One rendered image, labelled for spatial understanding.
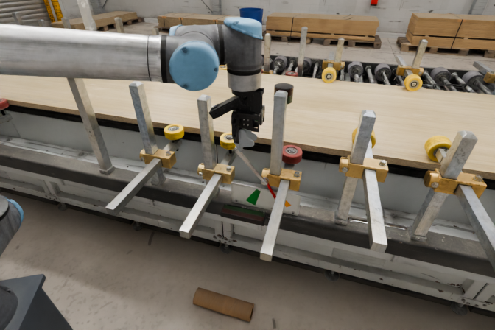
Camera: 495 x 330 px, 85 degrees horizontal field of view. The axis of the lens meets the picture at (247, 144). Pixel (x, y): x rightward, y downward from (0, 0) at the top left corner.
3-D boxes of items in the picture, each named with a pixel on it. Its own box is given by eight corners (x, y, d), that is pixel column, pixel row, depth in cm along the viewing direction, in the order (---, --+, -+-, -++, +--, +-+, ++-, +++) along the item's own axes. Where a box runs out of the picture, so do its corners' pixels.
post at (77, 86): (108, 175, 120) (73, 76, 96) (99, 173, 121) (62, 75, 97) (115, 169, 124) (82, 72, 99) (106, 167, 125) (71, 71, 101)
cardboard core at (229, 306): (250, 317, 129) (191, 299, 136) (249, 325, 133) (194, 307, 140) (253, 300, 135) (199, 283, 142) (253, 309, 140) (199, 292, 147)
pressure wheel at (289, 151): (297, 182, 102) (301, 157, 96) (277, 178, 104) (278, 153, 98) (300, 169, 108) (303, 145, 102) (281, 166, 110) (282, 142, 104)
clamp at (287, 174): (298, 191, 94) (300, 180, 91) (261, 184, 97) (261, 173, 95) (300, 181, 99) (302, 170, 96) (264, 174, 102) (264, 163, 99)
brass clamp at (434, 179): (479, 200, 77) (488, 187, 74) (426, 191, 80) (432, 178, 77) (471, 186, 82) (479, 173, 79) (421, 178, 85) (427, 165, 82)
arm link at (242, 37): (219, 15, 67) (258, 14, 68) (222, 65, 74) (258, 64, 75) (222, 22, 59) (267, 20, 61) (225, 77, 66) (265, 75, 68)
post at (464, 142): (415, 253, 95) (479, 136, 69) (404, 251, 96) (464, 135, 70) (413, 245, 98) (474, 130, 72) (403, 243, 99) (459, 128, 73)
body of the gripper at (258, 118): (258, 135, 76) (258, 94, 69) (229, 130, 78) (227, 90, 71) (264, 122, 82) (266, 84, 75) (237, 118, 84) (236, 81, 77)
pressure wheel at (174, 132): (189, 152, 119) (185, 129, 113) (171, 157, 115) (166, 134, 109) (183, 143, 125) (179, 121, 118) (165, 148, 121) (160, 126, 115)
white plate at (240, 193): (297, 216, 100) (300, 197, 95) (231, 202, 106) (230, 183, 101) (297, 215, 101) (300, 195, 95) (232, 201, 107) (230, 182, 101)
